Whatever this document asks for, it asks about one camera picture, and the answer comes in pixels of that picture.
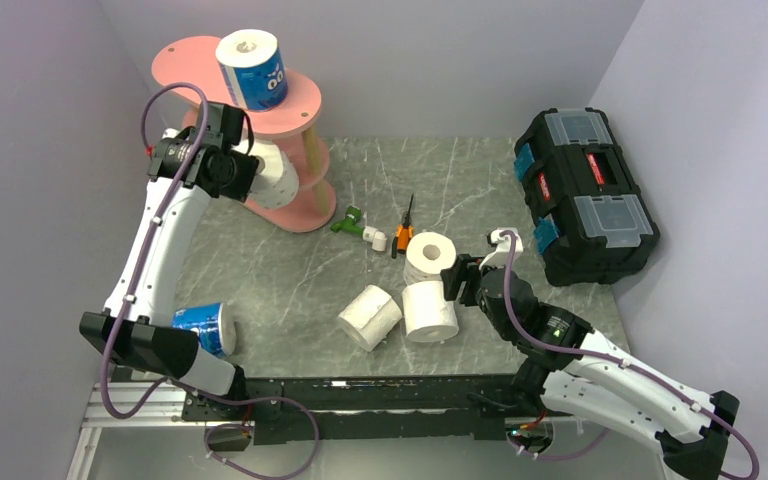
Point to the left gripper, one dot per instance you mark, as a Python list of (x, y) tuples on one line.
[(248, 167)]

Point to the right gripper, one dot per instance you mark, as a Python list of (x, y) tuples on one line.
[(465, 268)]

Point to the floral paper roll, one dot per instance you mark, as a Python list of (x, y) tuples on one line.
[(427, 255), (276, 182)]

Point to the blue paper roll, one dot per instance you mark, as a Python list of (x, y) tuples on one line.
[(252, 68)]

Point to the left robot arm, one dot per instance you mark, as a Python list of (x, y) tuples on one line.
[(186, 170)]

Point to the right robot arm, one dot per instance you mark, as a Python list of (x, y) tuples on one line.
[(573, 368)]

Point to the white pipe elbow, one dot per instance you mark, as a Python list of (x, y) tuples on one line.
[(376, 238)]

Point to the pink three-tier shelf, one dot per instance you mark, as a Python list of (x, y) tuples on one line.
[(291, 126)]

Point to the floral paper roll upright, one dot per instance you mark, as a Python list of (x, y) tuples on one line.
[(427, 255)]

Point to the plain white embossed roll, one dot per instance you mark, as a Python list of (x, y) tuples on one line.
[(428, 316)]

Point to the orange black pliers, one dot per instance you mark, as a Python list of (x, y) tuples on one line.
[(404, 232)]

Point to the plain white paper roll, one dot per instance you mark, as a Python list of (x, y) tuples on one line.
[(369, 317)]

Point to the green pipe fitting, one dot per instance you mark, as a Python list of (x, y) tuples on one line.
[(349, 224)]

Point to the black tool box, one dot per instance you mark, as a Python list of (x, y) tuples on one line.
[(591, 224)]

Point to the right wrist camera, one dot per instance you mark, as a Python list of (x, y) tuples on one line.
[(506, 247)]

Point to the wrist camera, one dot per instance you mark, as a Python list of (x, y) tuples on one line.
[(506, 247), (172, 144)]

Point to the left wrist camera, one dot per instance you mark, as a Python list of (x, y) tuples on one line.
[(172, 144)]

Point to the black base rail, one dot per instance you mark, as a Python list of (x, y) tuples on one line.
[(482, 407)]

